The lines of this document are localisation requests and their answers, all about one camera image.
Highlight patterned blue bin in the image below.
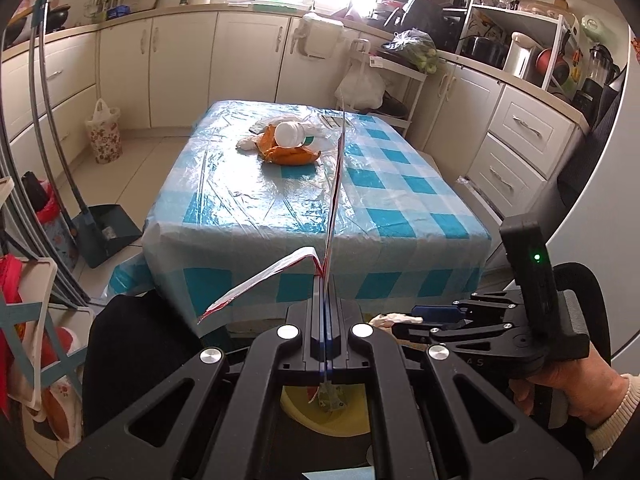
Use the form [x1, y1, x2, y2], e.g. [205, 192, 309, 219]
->
[37, 180, 80, 273]

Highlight grey broom handle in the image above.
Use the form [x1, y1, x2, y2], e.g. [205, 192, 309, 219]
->
[27, 10, 76, 241]

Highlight cream kitchen cabinets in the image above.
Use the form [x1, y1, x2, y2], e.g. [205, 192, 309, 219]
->
[0, 2, 596, 221]

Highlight yellow plastic basin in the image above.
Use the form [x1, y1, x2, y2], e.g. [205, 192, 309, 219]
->
[280, 382, 373, 436]

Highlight red and white wrapper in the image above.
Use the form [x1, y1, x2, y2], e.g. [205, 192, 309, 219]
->
[196, 107, 351, 411]

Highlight white hanging bin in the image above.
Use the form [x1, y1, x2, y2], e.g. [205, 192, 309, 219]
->
[292, 12, 346, 59]

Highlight white kitchen cart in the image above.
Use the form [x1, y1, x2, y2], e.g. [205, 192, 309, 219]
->
[350, 40, 428, 136]

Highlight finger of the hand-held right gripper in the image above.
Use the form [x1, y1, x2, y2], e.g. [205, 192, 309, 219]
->
[412, 296, 523, 323]
[392, 322, 531, 348]

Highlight person's right hand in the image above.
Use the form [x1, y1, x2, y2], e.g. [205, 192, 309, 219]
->
[510, 345, 631, 428]

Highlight black cooking pot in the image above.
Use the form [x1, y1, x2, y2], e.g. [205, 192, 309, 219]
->
[460, 35, 508, 68]

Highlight white storage rack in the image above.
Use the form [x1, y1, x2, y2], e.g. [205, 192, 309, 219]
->
[467, 2, 568, 93]

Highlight black pan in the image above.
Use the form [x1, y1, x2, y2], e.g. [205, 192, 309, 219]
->
[372, 92, 408, 118]

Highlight dark grey dustpan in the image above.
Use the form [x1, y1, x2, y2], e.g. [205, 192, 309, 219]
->
[40, 2, 143, 268]

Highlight bag of green vegetables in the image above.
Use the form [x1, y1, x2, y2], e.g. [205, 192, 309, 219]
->
[382, 30, 441, 72]

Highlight black blender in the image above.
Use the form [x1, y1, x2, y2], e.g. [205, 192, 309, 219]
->
[572, 44, 615, 111]

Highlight blue checked plastic tablecloth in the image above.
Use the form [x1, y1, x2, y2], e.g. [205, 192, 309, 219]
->
[102, 100, 493, 331]

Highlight beige paper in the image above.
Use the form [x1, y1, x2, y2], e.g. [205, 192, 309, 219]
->
[370, 312, 423, 331]

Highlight white plastic cup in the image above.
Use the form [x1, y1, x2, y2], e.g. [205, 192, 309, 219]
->
[274, 121, 307, 147]

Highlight clear white plastic bag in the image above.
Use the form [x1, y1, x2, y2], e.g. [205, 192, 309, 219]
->
[250, 114, 347, 142]

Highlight red cloth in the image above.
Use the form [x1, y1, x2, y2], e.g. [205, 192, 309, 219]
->
[0, 255, 36, 306]

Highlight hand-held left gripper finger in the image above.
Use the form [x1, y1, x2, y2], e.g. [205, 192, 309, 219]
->
[55, 272, 328, 480]
[326, 280, 583, 480]

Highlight red pot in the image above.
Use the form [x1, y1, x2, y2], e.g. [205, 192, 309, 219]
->
[536, 47, 571, 78]

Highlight black air fryer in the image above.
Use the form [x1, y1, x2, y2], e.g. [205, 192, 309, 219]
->
[382, 0, 443, 36]

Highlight pale green cooker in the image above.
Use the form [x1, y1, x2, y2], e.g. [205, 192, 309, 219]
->
[580, 15, 623, 46]

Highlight floral waste basket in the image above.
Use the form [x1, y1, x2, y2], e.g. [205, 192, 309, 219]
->
[85, 99, 123, 163]

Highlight black hanging cloth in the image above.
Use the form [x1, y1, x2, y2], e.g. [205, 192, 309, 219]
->
[557, 67, 628, 211]

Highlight teal folding frame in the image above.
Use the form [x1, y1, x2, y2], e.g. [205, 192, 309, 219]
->
[0, 290, 96, 401]

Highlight person's right forearm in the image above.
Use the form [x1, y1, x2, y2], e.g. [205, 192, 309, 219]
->
[585, 374, 640, 461]

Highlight white kettle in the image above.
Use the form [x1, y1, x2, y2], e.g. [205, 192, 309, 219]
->
[502, 32, 538, 78]

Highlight black wok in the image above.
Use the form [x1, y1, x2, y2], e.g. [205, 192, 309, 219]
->
[10, 5, 71, 33]

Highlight white folding frame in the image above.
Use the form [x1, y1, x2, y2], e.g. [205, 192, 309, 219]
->
[0, 257, 58, 423]

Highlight white shopping bag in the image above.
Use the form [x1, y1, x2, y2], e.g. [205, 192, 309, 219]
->
[335, 57, 386, 111]

